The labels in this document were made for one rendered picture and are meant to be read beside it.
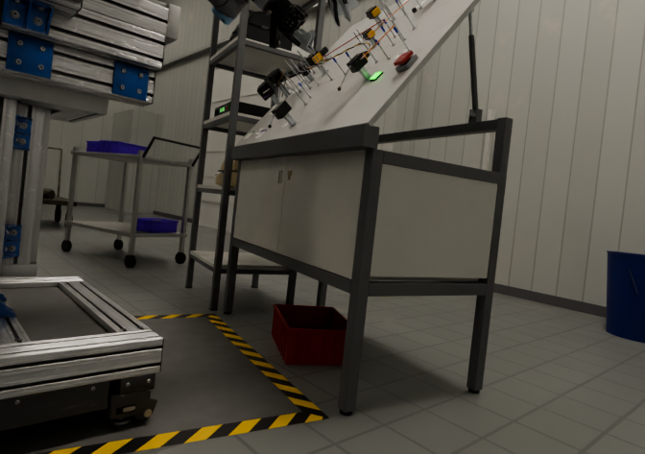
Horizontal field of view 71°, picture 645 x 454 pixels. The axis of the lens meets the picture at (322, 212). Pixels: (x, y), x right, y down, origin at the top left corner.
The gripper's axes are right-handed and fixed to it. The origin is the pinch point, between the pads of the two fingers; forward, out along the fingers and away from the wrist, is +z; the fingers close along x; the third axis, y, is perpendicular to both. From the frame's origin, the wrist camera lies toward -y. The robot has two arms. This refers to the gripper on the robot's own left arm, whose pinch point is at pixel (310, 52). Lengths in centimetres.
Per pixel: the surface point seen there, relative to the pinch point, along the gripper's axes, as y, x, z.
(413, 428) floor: -34, -60, 102
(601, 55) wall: 54, 280, 126
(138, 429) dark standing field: -63, -96, 43
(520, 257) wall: -85, 216, 209
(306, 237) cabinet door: -42, -21, 44
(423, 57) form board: 25.2, 0.4, 28.5
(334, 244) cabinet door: -27, -31, 50
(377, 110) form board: 10.5, -19.9, 30.0
